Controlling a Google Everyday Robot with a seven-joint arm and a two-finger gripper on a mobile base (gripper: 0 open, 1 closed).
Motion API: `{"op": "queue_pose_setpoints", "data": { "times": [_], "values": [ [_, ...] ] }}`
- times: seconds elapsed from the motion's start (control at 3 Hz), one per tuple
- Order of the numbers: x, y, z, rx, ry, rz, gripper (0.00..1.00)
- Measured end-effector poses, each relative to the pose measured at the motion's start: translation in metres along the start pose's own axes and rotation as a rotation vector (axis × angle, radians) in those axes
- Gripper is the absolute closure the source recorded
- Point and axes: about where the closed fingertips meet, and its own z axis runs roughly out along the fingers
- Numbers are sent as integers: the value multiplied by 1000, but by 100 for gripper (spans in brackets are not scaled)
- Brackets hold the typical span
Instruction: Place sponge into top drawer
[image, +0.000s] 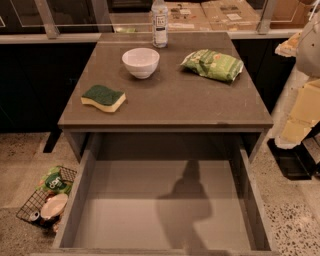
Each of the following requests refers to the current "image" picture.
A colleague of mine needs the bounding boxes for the clear plastic water bottle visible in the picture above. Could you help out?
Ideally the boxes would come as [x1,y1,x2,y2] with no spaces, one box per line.
[151,0,168,48]

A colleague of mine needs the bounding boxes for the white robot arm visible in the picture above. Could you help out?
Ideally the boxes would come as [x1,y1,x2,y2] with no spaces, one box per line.
[272,12,320,149]

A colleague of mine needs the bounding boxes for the open grey top drawer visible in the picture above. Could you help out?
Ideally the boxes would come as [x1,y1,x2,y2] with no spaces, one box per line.
[53,133,278,256]

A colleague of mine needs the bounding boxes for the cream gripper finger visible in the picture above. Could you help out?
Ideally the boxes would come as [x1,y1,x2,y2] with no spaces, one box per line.
[275,32,301,57]
[281,79,320,144]

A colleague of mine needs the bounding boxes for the grey cabinet counter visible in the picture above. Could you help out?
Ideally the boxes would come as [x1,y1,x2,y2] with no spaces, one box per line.
[58,32,273,157]

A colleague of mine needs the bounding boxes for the green and yellow sponge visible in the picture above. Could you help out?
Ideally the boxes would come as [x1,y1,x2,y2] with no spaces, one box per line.
[81,85,126,113]

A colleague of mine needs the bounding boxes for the green chip bag in basket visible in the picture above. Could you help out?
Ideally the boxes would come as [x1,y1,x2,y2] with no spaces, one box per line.
[36,166,72,194]

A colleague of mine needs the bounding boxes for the green snack bag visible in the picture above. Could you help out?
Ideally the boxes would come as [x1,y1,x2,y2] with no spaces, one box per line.
[181,49,244,83]

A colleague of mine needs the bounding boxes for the flattened cardboard boxes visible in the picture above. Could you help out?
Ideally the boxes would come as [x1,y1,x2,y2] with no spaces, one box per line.
[166,0,315,31]

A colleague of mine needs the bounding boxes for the black wire basket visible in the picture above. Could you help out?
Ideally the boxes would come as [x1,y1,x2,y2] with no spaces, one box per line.
[16,166,77,227]

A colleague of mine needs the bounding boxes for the white ceramic bowl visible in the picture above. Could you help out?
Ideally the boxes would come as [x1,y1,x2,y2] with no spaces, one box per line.
[122,48,160,79]

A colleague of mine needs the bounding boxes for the soda can in basket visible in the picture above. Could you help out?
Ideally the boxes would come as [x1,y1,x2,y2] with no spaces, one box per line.
[29,211,41,223]

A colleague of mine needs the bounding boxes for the white bowl in basket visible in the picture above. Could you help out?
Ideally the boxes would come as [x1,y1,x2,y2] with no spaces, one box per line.
[40,194,68,220]

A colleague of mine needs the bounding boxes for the metal railing frame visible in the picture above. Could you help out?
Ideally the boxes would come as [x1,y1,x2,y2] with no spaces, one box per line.
[0,0,301,44]

